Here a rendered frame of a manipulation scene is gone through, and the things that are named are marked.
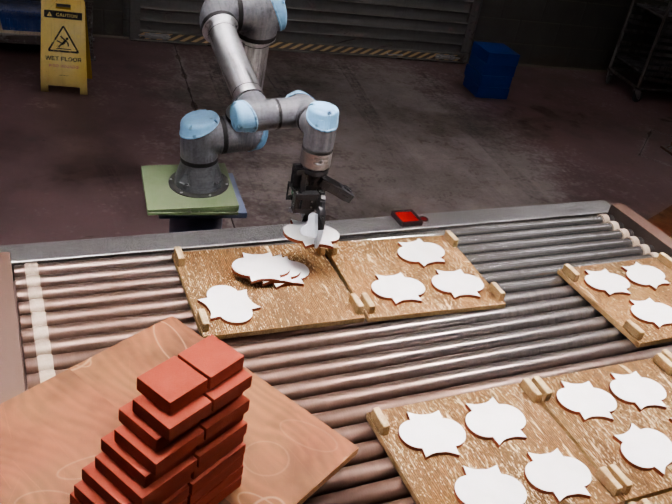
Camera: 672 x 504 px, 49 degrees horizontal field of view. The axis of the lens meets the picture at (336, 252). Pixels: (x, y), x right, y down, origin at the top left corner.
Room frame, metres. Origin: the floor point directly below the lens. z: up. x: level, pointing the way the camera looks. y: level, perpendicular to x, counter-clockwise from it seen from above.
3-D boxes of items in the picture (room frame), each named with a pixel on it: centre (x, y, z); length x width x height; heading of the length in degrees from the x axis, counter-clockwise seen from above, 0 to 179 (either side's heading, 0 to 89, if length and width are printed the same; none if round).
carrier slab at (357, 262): (1.73, -0.22, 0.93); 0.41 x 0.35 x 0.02; 117
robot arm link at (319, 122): (1.63, 0.09, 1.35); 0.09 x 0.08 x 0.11; 31
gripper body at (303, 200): (1.63, 0.10, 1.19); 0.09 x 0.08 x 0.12; 115
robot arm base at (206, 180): (2.06, 0.47, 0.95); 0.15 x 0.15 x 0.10
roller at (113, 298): (1.77, -0.16, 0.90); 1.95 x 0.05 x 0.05; 119
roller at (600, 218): (1.90, -0.09, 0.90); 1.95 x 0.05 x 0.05; 119
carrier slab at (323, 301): (1.54, 0.16, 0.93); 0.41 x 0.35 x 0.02; 118
